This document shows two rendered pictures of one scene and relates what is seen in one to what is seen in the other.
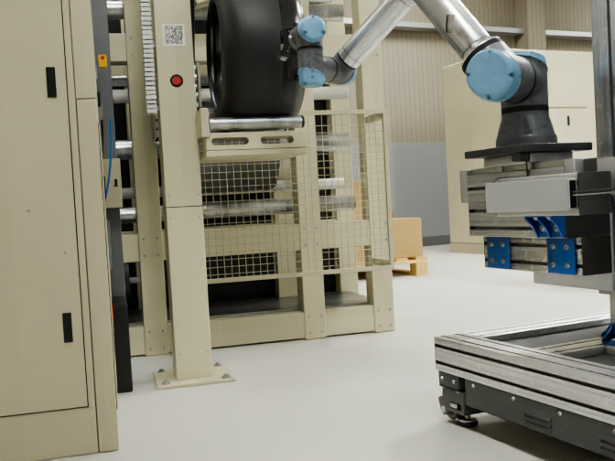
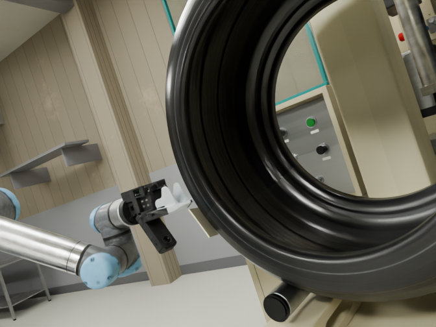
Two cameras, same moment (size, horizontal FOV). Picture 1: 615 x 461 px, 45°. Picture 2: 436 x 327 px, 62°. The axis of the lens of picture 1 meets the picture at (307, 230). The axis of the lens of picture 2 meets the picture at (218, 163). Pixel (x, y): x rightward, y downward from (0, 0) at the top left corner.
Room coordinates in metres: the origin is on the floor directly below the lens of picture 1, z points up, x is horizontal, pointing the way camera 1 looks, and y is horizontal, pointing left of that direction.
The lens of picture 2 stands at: (3.14, -0.34, 1.14)
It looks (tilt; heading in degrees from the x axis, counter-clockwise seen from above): 0 degrees down; 145
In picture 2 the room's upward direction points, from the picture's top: 18 degrees counter-clockwise
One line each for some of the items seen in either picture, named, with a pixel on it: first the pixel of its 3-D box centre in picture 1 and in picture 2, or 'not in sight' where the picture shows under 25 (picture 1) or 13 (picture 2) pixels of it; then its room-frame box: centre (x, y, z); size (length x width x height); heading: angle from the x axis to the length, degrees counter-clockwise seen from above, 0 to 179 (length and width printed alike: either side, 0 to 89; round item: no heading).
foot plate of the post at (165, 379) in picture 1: (192, 374); not in sight; (2.69, 0.44, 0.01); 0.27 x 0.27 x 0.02; 15
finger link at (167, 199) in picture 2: not in sight; (169, 198); (2.42, 0.02, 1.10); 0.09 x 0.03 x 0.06; 15
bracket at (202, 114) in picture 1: (199, 128); not in sight; (2.73, 0.37, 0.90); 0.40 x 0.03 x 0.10; 15
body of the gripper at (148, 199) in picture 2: (295, 41); (145, 204); (2.31, 0.00, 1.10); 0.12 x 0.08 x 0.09; 15
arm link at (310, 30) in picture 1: (308, 32); (111, 218); (2.16, -0.04, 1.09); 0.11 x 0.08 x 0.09; 15
